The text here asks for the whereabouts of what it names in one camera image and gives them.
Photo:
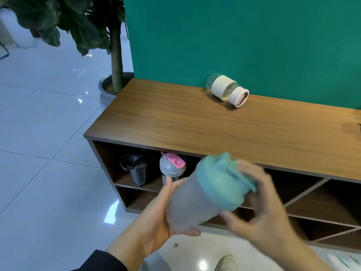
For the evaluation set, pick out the person's left hand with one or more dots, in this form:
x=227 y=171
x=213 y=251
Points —
x=152 y=222

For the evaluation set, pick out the person's left thumb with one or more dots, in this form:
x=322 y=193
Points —
x=167 y=187

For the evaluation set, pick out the person's right hand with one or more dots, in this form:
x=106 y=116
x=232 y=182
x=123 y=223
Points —
x=268 y=211

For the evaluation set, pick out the black shaker bottle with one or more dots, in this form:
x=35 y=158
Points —
x=136 y=169

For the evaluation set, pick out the black chair leg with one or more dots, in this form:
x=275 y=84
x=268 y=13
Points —
x=4 y=50

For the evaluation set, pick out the glass bottle pink lid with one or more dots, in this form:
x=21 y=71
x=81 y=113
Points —
x=224 y=88

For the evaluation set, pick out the large-leaf potted tree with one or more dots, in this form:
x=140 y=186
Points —
x=76 y=25

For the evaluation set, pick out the white stand base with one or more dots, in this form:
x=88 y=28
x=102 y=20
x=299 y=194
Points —
x=26 y=45

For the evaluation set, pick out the wooden shelf cabinet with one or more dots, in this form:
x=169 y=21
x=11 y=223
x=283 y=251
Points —
x=225 y=126

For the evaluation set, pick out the grey ceramic plant pot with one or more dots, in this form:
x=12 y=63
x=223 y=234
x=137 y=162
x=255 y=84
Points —
x=103 y=93

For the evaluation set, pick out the person's right forearm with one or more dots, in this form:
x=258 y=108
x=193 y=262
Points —
x=301 y=255

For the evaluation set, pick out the person's grey shoe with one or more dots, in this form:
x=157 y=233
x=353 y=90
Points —
x=227 y=263

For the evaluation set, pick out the grey shaker bottle pink lid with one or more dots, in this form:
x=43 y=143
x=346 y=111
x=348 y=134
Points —
x=172 y=167

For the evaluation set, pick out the person's left forearm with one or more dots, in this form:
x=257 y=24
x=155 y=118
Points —
x=112 y=256

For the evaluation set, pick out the clear shaker bottle teal lid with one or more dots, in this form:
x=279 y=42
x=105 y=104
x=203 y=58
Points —
x=203 y=194

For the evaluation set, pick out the person's right thumb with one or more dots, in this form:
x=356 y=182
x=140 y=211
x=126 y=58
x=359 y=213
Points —
x=232 y=220

